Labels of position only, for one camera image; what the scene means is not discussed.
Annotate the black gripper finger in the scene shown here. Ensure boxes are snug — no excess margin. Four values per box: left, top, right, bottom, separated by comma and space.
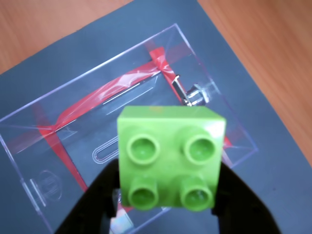
55, 159, 121, 234
211, 162, 281, 234

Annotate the green lego block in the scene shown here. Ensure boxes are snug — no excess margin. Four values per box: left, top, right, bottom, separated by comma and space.
116, 105, 226, 212

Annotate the metal box lock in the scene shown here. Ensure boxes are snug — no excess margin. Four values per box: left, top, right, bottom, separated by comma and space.
172, 74, 220, 108

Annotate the transparent acrylic box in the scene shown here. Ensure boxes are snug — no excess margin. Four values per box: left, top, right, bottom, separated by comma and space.
0, 23, 258, 234

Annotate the grey mat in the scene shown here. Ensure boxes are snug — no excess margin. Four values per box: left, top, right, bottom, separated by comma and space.
0, 0, 312, 234

